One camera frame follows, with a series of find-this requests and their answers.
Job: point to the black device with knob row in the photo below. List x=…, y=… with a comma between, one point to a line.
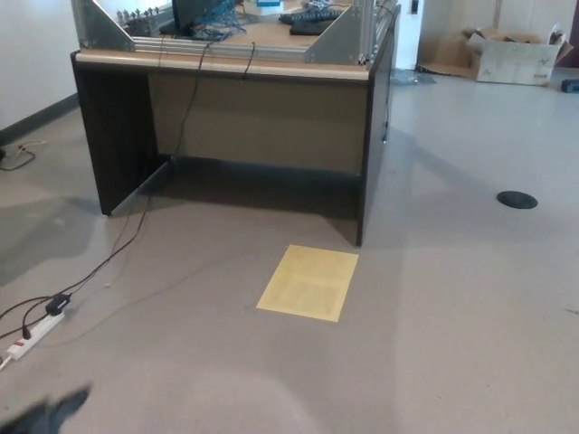
x=138, y=23

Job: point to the flattened cardboard sheet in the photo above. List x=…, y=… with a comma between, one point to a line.
x=445, y=55

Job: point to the white power strip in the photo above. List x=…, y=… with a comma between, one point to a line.
x=34, y=333

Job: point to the wall switch plate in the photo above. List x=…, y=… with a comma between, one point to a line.
x=415, y=6

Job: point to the yellow paper sheet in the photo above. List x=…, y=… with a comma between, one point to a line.
x=307, y=284

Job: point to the black power adapter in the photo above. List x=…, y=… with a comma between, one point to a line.
x=59, y=304

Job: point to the clear plastic sheet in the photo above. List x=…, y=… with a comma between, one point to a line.
x=411, y=78

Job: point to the black computer monitor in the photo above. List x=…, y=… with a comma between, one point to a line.
x=187, y=13

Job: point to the dark brown desk beige top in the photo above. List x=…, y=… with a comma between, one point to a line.
x=258, y=119

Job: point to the black computer keyboard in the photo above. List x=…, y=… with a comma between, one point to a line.
x=312, y=28
x=312, y=14

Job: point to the white box blue label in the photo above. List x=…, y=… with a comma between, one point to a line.
x=270, y=3

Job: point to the aluminium extrusion frame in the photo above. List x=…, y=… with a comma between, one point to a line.
x=101, y=32

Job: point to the small blue case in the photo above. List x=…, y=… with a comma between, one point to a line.
x=571, y=86

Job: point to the open cardboard box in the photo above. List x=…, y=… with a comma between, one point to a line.
x=515, y=63

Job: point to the round black floor cover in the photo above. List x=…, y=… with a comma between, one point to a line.
x=517, y=199

